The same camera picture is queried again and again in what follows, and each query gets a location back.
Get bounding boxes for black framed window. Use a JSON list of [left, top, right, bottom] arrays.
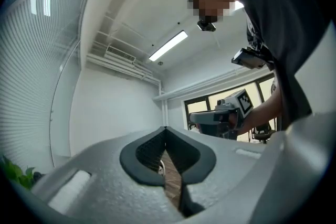
[[183, 73, 278, 140]]

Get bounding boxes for long ceiling light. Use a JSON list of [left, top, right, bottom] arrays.
[[149, 30, 188, 62]]

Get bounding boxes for white ceiling pipes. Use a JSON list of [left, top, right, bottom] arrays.
[[86, 52, 169, 128]]

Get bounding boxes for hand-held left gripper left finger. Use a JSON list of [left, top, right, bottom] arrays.
[[31, 126, 184, 221]]

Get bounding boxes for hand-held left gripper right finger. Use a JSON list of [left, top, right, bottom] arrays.
[[165, 126, 268, 223]]

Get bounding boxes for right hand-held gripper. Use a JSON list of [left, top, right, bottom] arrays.
[[188, 88, 255, 140]]

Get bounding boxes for small black camera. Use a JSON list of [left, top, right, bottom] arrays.
[[196, 19, 217, 33]]

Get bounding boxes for black flat device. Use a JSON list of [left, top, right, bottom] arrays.
[[231, 47, 266, 70]]

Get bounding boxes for person's right forearm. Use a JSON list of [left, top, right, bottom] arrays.
[[237, 86, 285, 136]]

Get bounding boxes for black office chair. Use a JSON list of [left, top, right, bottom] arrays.
[[251, 123, 274, 144]]

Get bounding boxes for green potted plant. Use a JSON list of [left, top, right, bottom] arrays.
[[0, 155, 45, 191]]

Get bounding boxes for white air conditioner vent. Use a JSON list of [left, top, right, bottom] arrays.
[[104, 45, 137, 65]]

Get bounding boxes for white slatted blinds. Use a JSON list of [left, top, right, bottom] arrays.
[[0, 0, 106, 174]]

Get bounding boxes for person's right hand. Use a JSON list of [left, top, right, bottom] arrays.
[[228, 112, 239, 131]]

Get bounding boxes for black t-shirt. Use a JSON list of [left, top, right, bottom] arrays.
[[230, 0, 332, 131]]

